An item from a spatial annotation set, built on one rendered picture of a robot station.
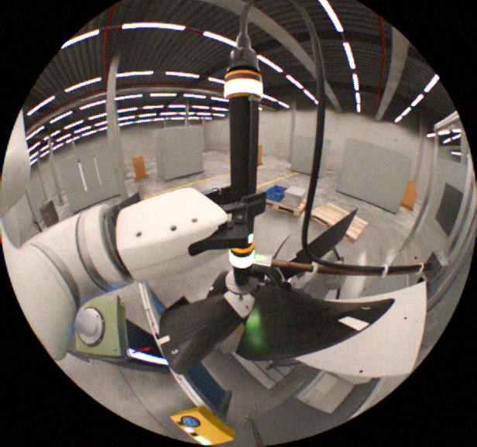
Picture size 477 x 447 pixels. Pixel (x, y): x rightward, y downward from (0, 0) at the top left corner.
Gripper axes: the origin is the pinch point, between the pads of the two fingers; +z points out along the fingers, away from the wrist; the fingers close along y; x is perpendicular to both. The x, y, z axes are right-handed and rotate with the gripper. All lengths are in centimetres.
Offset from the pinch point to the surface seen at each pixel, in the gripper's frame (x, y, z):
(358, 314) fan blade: -6.7, 19.9, 0.7
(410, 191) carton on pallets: -74, 245, 773
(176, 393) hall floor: -149, 14, -79
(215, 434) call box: -42, 33, -34
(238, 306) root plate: -30.7, 0.9, -1.8
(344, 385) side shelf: -63, 60, 8
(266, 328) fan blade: -7.5, 12.2, -6.8
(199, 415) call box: -42, 23, -32
